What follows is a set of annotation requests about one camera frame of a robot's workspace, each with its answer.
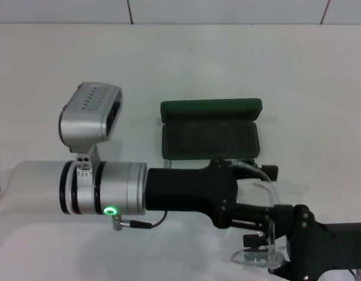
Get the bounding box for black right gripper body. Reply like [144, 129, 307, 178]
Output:
[269, 204, 361, 281]

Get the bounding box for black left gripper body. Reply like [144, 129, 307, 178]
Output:
[144, 159, 240, 229]

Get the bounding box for clear transparent glasses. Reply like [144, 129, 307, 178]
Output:
[230, 159, 287, 269]

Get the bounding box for dark green glasses case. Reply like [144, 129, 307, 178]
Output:
[159, 97, 263, 161]

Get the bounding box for left arm black plug cable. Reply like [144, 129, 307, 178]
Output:
[111, 210, 169, 232]

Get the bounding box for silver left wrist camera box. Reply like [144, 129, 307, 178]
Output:
[58, 82, 122, 164]

